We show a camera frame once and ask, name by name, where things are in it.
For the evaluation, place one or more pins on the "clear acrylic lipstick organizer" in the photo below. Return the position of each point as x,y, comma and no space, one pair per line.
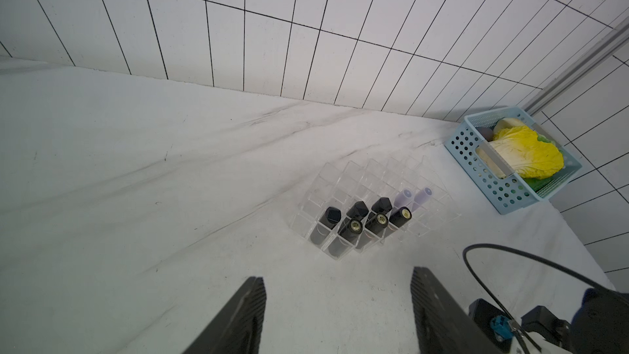
344,187

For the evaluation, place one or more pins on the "blue plastic basket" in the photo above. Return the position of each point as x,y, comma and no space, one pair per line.
504,188

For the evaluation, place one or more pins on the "dark eggplant toy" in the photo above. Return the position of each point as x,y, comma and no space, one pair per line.
487,133

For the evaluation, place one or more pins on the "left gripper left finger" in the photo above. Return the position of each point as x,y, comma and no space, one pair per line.
238,326

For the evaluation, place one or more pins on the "purple lip balm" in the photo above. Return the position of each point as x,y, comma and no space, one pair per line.
403,199
421,197

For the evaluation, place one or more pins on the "yellow green toy cabbage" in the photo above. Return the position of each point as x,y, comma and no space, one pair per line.
527,153

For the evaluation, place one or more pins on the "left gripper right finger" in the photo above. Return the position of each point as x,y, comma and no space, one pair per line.
441,325

